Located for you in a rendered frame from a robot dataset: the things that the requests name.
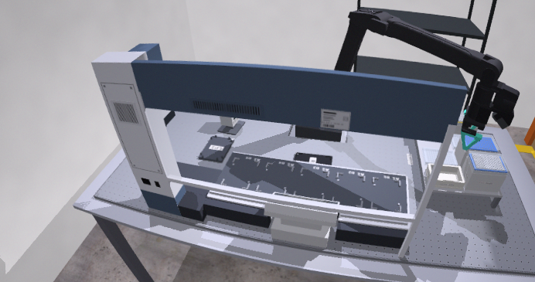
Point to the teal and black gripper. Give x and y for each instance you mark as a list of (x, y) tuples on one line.
[(469, 119)]

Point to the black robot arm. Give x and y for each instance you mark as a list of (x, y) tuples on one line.
[(471, 61)]

